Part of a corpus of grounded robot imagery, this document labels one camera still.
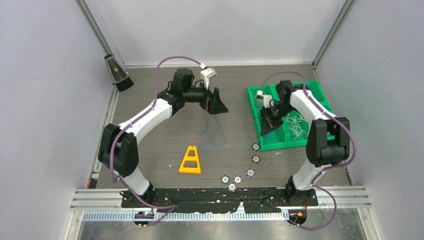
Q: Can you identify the black corner-mounted lamp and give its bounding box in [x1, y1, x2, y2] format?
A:
[104, 54, 134, 92]

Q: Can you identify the blue wire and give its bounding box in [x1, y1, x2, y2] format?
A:
[198, 115, 228, 155]

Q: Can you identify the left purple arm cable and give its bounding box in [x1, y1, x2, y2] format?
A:
[109, 55, 206, 227]

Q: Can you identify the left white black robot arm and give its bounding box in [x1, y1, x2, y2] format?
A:
[97, 67, 229, 207]

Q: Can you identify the yellow triangular plastic piece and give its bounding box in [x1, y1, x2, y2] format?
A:
[178, 145, 202, 174]

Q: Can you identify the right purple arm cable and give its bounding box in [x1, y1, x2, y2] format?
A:
[259, 71, 358, 231]

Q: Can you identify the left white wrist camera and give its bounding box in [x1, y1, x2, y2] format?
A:
[199, 63, 217, 89]

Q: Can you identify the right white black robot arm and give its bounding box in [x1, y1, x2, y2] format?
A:
[259, 80, 350, 205]

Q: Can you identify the green six-compartment bin tray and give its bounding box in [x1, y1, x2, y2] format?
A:
[246, 80, 332, 151]

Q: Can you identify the aluminium front rail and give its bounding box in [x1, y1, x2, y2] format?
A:
[70, 186, 372, 222]

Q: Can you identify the blue poker chip middle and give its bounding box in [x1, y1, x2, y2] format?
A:
[233, 175, 243, 185]

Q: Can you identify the brown poker chip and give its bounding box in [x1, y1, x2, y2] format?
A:
[251, 155, 261, 164]

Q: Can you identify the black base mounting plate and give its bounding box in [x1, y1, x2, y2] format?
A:
[120, 187, 318, 214]

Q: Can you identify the blue poker chip right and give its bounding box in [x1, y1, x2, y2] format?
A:
[246, 168, 256, 178]

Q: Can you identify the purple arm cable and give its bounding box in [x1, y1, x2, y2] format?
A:
[109, 55, 206, 227]
[259, 71, 358, 231]

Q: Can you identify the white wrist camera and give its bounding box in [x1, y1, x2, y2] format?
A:
[256, 90, 274, 108]
[199, 63, 217, 89]

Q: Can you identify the blue poker chip bottom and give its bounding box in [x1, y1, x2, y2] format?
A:
[227, 183, 237, 192]

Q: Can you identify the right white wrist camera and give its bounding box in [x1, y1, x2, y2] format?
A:
[256, 90, 274, 108]

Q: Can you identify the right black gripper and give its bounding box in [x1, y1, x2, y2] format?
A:
[260, 101, 296, 136]

